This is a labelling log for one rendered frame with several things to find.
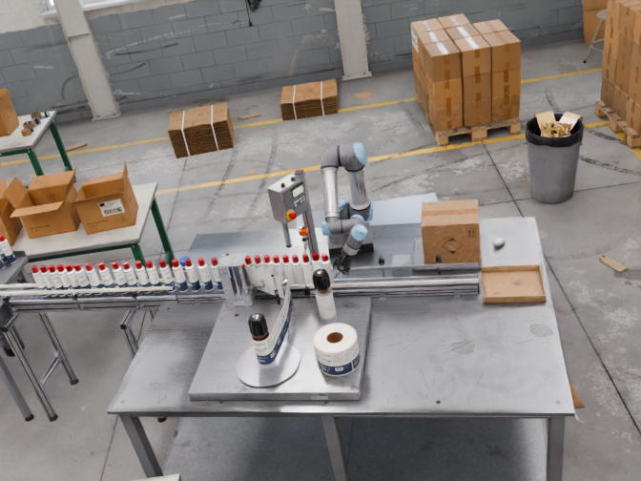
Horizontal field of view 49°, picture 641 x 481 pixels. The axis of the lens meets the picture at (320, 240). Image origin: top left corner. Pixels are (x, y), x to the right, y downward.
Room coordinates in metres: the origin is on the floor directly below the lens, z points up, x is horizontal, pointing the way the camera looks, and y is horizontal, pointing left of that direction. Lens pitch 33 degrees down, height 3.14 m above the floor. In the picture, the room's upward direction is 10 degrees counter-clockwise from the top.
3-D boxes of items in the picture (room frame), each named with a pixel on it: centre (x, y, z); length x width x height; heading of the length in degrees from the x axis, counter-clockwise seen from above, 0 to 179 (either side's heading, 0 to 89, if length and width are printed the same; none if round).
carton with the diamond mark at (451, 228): (3.14, -0.71, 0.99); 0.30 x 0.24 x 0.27; 76
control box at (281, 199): (3.14, 0.12, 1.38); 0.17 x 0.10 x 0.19; 131
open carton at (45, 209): (4.44, 1.82, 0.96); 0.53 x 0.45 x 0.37; 178
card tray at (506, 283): (2.79, -0.93, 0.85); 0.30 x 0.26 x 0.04; 76
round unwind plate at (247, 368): (2.49, 0.35, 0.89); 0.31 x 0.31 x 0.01
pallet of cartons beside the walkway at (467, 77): (6.66, -1.72, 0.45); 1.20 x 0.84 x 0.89; 178
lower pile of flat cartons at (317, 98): (7.60, -0.17, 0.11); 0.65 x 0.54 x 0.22; 84
